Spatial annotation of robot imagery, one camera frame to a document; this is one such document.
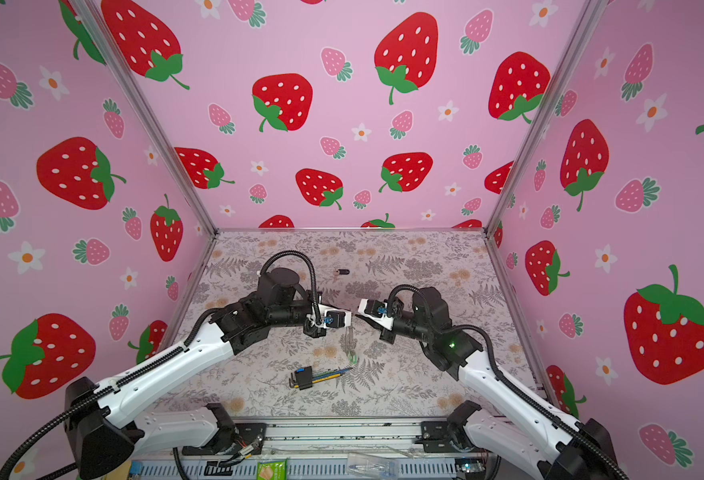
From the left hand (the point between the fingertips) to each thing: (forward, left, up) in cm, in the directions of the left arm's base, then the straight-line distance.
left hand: (346, 303), depth 70 cm
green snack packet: (-31, +17, -24) cm, 43 cm away
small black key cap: (+29, +3, -25) cm, 38 cm away
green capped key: (-5, -1, -22) cm, 23 cm away
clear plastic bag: (-30, -6, -24) cm, 39 cm away
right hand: (0, -3, -2) cm, 4 cm away
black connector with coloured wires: (-9, +13, -25) cm, 30 cm away
